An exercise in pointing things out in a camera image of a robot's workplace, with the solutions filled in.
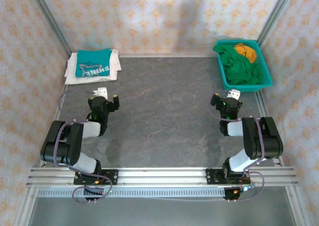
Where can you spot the green t-shirt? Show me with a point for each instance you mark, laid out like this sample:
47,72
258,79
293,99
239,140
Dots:
239,68

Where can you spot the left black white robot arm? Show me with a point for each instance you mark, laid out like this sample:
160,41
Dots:
62,148

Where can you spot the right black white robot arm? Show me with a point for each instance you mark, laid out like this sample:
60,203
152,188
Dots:
269,141

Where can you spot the teal printed t-shirt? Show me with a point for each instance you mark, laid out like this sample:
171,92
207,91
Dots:
93,61

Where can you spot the teal plastic basket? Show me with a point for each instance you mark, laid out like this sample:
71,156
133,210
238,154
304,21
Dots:
264,71

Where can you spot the white t-shirt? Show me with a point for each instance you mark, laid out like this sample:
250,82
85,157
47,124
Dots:
115,61

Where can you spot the orange t-shirt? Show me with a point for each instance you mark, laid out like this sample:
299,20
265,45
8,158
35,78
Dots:
248,52

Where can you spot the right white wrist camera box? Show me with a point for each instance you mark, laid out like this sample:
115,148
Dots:
234,94

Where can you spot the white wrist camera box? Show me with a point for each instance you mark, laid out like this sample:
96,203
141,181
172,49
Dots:
234,94
101,92

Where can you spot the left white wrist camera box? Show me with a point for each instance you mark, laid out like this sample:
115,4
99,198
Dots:
101,92

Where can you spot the aluminium table edge rail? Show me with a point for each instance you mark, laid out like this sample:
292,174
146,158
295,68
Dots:
164,56

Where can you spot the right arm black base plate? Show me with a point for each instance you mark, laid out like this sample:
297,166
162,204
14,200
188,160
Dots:
213,176

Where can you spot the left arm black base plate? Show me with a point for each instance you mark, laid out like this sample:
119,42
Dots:
111,177

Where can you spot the aluminium mounting rail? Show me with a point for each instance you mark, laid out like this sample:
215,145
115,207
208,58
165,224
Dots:
162,177

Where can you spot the aluminium frame post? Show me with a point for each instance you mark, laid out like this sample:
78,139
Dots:
275,14
49,19

